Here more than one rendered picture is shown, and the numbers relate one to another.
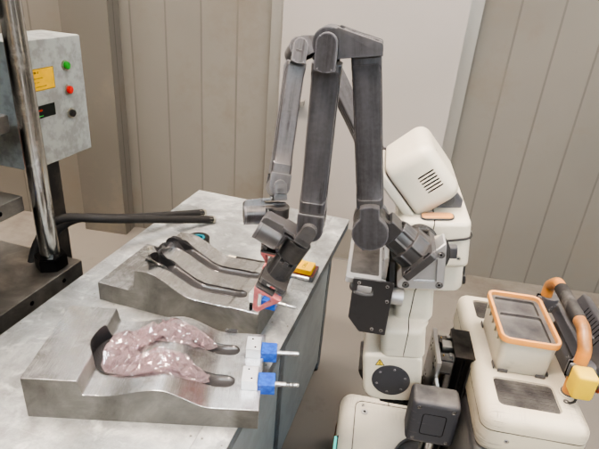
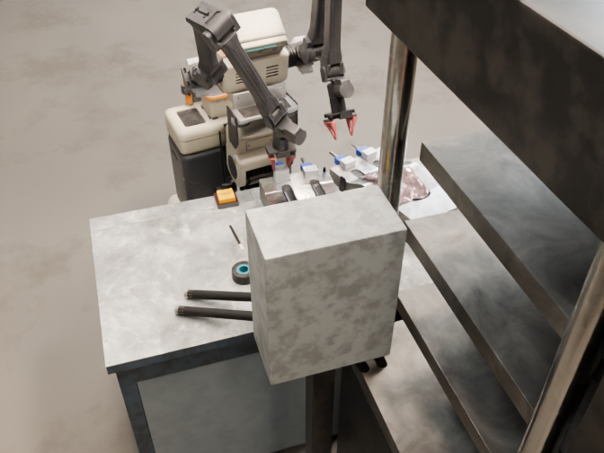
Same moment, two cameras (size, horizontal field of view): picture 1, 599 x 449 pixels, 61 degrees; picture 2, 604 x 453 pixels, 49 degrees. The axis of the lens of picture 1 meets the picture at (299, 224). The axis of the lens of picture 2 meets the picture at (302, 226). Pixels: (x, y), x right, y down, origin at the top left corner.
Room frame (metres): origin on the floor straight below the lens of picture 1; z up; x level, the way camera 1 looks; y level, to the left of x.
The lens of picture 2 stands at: (2.29, 1.76, 2.33)
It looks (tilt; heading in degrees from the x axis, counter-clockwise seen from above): 40 degrees down; 237
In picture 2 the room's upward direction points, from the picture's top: straight up
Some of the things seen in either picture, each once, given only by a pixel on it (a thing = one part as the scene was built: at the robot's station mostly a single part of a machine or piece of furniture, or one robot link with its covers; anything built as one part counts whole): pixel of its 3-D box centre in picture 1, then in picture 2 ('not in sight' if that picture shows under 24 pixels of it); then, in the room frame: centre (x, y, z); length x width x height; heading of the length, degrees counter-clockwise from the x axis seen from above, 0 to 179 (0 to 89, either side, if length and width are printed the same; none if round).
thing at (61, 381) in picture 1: (157, 363); (397, 188); (0.93, 0.31, 0.85); 0.50 x 0.26 x 0.11; 92
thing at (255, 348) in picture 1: (273, 352); (340, 159); (1.00, 0.04, 0.85); 0.13 x 0.05 x 0.05; 92
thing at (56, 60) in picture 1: (57, 239); (318, 422); (1.69, 0.92, 0.73); 0.30 x 0.22 x 1.47; 165
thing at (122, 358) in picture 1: (159, 346); (396, 179); (0.93, 0.31, 0.90); 0.26 x 0.18 x 0.08; 92
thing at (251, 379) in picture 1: (270, 383); (361, 151); (0.89, 0.04, 0.85); 0.13 x 0.05 x 0.05; 92
